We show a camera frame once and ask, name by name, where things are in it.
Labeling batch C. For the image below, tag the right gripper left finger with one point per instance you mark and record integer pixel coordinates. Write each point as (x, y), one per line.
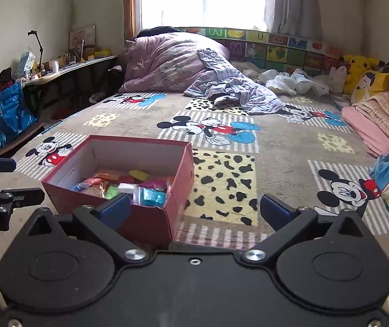
(99, 225)

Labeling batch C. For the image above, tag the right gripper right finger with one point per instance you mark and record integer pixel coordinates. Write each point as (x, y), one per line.
(291, 227)

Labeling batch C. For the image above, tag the white clay bag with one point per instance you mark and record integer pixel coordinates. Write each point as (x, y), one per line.
(127, 188)

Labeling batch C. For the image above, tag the blue clay bag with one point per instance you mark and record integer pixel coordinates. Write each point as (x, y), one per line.
(152, 197)

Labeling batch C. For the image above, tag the yellow clay bag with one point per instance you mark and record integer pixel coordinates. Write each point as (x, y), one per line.
(139, 175)

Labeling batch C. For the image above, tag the blue plastic shopping bag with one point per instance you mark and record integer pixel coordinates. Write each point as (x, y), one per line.
(15, 117)

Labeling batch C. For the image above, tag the Mickey Mouse bed blanket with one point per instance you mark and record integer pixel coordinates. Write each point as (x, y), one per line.
(283, 160)

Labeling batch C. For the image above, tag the red cardboard box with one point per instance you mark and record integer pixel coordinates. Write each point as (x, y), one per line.
(155, 177)

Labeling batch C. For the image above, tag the folded pink brown blankets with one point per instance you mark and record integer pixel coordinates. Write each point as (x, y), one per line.
(370, 120)

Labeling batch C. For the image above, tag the white clothes pile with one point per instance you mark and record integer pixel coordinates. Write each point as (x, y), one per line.
(283, 83)

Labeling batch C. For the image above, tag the yellow Pikachu plush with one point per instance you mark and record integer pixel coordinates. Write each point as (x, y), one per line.
(364, 78)

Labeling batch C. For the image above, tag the colourful alphabet foam mat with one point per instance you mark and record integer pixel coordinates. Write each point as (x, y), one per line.
(268, 50)

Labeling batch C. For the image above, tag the purple floral quilt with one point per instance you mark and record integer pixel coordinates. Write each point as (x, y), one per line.
(196, 66)

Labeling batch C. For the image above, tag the grey window curtain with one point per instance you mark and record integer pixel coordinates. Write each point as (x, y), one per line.
(300, 18)

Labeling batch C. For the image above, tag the cluttered wall shelf desk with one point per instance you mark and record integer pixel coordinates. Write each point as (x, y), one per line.
(45, 86)

